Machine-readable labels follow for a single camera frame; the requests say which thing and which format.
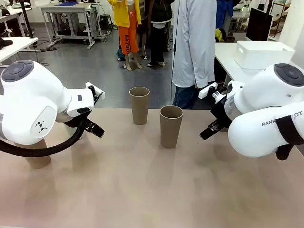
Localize yellow green cloth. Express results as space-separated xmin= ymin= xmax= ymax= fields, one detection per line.
xmin=215 ymin=28 xmax=226 ymax=43

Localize black stand pole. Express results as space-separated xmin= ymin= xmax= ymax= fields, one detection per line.
xmin=19 ymin=0 xmax=41 ymax=53

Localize white table with basket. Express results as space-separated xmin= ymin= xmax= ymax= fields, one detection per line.
xmin=213 ymin=42 xmax=304 ymax=84

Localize thin black hanging cable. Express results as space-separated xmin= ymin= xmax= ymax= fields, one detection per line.
xmin=170 ymin=0 xmax=181 ymax=106

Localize black object on side table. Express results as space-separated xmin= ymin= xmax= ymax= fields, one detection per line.
xmin=0 ymin=38 xmax=13 ymax=49

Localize person in black clothes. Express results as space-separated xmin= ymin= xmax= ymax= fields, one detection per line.
xmin=142 ymin=0 xmax=173 ymax=70

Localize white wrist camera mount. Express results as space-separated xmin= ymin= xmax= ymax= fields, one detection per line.
xmin=85 ymin=81 xmax=106 ymax=101
xmin=198 ymin=82 xmax=226 ymax=103

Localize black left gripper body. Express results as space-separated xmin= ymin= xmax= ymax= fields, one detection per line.
xmin=60 ymin=111 xmax=95 ymax=129

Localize person in white shirt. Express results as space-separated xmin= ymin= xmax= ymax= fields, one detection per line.
xmin=171 ymin=0 xmax=218 ymax=110

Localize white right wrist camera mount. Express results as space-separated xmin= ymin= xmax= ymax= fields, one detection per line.
xmin=198 ymin=82 xmax=226 ymax=103

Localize mannequin yellow jacket orange pants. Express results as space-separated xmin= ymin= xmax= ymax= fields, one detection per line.
xmin=106 ymin=0 xmax=143 ymax=72

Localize white side table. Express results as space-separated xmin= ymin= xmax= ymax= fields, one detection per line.
xmin=0 ymin=37 xmax=39 ymax=64

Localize black sleeved left arm cable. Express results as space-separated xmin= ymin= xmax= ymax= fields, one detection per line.
xmin=0 ymin=116 xmax=87 ymax=157

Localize black computer monitor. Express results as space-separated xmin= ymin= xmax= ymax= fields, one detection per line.
xmin=245 ymin=7 xmax=274 ymax=42

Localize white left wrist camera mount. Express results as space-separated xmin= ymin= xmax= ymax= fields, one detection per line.
xmin=85 ymin=81 xmax=106 ymax=101

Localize white plastic basket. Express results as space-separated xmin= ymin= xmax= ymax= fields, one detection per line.
xmin=234 ymin=40 xmax=296 ymax=70

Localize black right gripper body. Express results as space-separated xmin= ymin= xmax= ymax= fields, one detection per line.
xmin=210 ymin=96 xmax=233 ymax=127

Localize white desk with metal legs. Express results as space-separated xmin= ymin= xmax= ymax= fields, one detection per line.
xmin=39 ymin=1 xmax=102 ymax=50

